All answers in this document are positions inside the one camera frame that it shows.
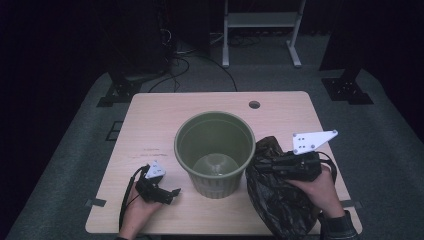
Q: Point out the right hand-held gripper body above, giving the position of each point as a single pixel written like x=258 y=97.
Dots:
x=300 y=163

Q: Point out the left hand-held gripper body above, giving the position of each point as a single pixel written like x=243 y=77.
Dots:
x=151 y=188

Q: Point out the black plastic garbage bag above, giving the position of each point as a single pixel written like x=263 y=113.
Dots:
x=283 y=200

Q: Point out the green plastic trash bin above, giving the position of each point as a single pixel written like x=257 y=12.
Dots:
x=213 y=150

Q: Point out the person's left hand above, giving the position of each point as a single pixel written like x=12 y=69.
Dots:
x=141 y=213

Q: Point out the person's right hand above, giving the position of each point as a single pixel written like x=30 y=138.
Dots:
x=320 y=193

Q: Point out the grey tape strip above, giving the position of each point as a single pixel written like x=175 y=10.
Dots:
x=96 y=202
x=352 y=203

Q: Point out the dark equipment cabinet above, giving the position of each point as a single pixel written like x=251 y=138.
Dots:
x=140 y=36

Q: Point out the black stand base plate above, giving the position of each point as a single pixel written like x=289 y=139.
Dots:
x=346 y=90
x=121 y=91

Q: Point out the white metal stand frame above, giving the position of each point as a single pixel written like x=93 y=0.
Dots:
x=260 y=19

